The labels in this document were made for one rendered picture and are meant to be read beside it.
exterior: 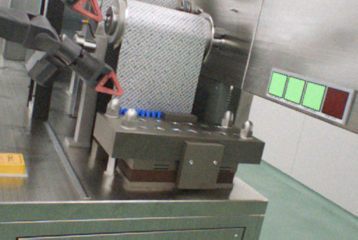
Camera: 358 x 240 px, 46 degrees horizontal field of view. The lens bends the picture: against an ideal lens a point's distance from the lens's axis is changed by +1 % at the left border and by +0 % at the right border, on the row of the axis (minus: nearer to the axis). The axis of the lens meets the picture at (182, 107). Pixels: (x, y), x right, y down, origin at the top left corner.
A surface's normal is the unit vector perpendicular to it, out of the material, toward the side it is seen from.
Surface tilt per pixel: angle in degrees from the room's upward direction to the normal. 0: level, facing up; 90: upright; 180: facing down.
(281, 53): 90
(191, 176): 90
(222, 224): 90
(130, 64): 90
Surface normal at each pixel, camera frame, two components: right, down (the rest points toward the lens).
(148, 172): 0.43, 0.25
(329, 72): -0.88, -0.10
